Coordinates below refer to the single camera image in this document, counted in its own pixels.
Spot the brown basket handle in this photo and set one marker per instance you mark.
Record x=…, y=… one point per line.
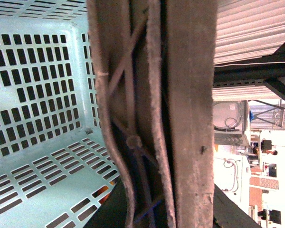
x=154, y=66

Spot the light blue plastic basket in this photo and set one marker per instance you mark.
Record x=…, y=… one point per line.
x=55, y=171

